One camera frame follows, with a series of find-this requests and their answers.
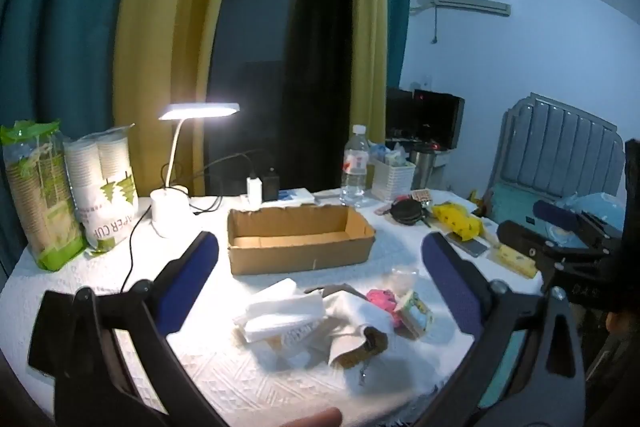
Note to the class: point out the pink knitted item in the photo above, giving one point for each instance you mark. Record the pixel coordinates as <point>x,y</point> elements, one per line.
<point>383,299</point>

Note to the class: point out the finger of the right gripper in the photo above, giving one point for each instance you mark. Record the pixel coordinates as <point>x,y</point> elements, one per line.
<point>523,240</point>
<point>562,218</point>

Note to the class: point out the white textured tablecloth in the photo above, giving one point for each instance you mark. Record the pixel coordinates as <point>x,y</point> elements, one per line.
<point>251,384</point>

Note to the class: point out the black monitor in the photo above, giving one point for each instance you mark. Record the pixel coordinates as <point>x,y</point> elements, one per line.
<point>423,116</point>

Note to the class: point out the white plastic basket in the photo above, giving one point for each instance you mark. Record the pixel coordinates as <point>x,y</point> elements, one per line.
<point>390,182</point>

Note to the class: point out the white tissue pack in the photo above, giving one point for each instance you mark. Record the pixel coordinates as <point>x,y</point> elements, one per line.
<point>279,309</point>

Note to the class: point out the black power adapter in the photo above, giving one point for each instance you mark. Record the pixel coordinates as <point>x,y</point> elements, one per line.
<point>270,185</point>

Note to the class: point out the small printed packet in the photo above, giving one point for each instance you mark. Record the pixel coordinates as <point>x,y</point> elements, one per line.
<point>414,314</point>

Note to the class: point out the fingertip at bottom edge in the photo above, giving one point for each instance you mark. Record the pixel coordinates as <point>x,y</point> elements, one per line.
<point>331,417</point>

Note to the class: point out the white charger plug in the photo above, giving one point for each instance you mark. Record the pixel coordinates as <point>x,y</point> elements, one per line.
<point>254,191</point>

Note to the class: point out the white air conditioner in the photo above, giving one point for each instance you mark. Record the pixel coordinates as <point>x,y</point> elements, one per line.
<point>492,7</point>

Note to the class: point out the yellow tissue packet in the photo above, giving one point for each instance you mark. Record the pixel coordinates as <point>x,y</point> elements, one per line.
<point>513,261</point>

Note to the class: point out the black round case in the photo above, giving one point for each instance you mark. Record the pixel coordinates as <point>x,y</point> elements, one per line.
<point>410,211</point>

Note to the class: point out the clear water bottle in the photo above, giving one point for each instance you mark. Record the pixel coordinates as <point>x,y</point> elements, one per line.
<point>355,167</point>

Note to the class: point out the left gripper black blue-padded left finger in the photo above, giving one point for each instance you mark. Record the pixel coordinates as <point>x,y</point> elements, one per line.
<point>74,341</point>

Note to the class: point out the yellow patterned pouch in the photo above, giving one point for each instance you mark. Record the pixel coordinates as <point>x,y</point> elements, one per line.
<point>458,220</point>

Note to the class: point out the white power strip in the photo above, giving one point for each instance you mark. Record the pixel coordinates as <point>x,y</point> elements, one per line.
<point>299,196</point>

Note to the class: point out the grey padded headboard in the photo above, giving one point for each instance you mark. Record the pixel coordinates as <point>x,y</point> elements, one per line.
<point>555,150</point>

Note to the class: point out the green paper cup pack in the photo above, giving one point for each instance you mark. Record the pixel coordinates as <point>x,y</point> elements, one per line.
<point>34,159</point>

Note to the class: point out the brown cardboard box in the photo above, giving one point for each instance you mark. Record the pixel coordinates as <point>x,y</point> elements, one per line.
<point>296,239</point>

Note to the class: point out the steel thermos cup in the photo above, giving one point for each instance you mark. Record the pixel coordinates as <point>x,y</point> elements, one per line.
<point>423,157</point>

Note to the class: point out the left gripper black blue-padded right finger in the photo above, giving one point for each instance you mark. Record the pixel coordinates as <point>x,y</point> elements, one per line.
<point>524,367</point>

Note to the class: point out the white paper cup pack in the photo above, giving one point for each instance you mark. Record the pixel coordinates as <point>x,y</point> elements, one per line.
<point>103,188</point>

